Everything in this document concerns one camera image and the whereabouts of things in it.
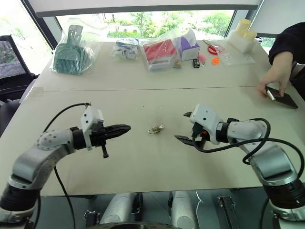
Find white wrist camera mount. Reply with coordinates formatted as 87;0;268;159
190;103;225;146
80;105;105;151

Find bagged red and white box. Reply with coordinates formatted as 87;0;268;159
142;38;180;74

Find green dustpans in plastic bag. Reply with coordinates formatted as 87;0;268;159
51;17;101;76

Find black mesh office chair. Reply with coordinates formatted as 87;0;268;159
0;34;40;102

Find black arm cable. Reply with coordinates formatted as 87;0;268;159
42;102;92;229
193;117;305;166

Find red handled scissors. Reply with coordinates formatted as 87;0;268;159
202;39;226;55

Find metal table bracket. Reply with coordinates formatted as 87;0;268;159
217;195;237;229

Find black smartphone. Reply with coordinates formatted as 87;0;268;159
265;86;299;110

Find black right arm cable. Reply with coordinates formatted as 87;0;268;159
193;117;305;166

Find purple tissue box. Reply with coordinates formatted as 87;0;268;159
178;29;201;63

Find bag of white blue parts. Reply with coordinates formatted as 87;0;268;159
110;37;141;62

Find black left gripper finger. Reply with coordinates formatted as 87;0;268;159
108;129;131;140
106;124;132;133

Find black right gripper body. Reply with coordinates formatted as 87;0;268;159
191;122;211;147

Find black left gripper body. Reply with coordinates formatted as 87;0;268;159
89;125;113;159

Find person's bare hand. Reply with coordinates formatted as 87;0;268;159
257;51;294;100

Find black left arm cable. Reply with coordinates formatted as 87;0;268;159
42;102;92;229

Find clear empty plastic bag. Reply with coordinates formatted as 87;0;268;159
218;51;256;66

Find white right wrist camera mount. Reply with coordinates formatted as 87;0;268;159
190;103;225;146

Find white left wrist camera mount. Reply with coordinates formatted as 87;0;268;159
80;105;105;151

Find silver robot leg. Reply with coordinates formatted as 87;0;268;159
99;192;144;225
169;190;199;226

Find white holder with yellow cylinders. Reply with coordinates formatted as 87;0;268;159
228;19;260;53

